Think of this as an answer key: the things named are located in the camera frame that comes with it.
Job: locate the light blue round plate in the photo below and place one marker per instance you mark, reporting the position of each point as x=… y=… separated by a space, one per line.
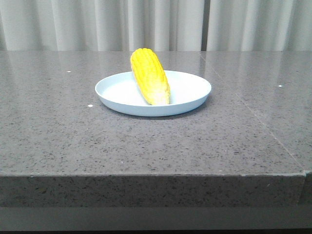
x=121 y=93

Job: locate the yellow corn cob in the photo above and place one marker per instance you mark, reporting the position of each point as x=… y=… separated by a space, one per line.
x=150 y=76

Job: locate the white pleated curtain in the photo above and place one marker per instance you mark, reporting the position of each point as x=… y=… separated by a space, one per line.
x=163 y=25

